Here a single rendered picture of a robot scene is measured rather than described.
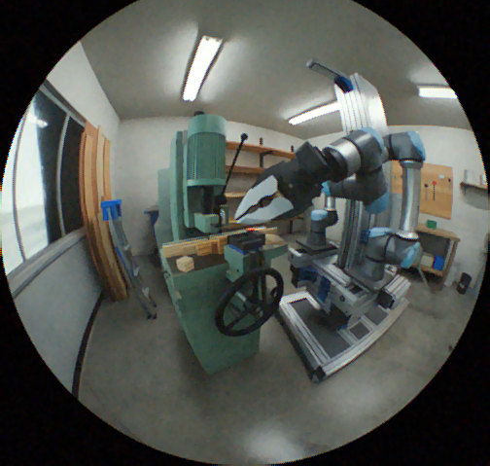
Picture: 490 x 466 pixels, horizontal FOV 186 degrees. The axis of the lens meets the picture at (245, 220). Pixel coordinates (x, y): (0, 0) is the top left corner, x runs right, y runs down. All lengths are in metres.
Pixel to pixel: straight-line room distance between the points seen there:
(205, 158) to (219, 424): 1.43
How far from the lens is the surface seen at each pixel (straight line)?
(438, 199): 3.49
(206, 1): 1.62
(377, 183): 0.37
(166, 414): 1.27
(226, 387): 1.23
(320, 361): 1.12
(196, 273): 0.57
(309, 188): 0.25
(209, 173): 0.61
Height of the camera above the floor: 1.18
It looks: 12 degrees down
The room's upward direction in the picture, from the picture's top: straight up
